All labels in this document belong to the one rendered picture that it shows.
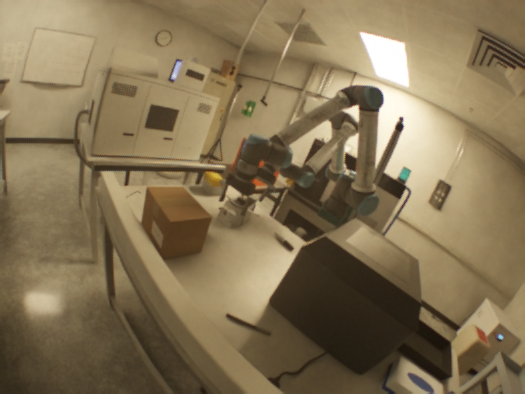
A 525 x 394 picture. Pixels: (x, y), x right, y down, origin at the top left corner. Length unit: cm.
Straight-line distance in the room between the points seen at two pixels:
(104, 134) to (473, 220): 421
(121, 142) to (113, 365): 136
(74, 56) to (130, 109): 305
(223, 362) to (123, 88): 136
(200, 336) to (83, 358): 115
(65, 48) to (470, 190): 656
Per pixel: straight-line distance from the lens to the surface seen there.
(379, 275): 62
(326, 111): 117
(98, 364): 153
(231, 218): 102
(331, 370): 73
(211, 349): 49
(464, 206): 367
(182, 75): 154
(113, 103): 141
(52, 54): 440
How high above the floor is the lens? 143
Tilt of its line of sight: 19 degrees down
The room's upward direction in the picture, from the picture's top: 23 degrees clockwise
